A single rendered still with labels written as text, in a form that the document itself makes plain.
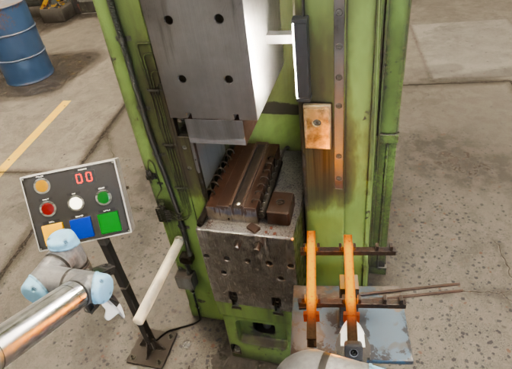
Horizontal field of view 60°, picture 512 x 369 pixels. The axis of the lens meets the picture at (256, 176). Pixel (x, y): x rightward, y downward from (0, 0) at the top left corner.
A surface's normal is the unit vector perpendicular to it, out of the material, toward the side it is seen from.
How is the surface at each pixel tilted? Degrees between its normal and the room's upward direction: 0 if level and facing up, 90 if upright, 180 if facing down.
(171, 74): 90
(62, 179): 60
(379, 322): 0
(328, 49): 90
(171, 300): 0
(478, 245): 0
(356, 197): 90
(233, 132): 90
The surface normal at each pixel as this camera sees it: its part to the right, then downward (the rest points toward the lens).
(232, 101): -0.24, 0.62
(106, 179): 0.11, 0.11
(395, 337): -0.11, -0.79
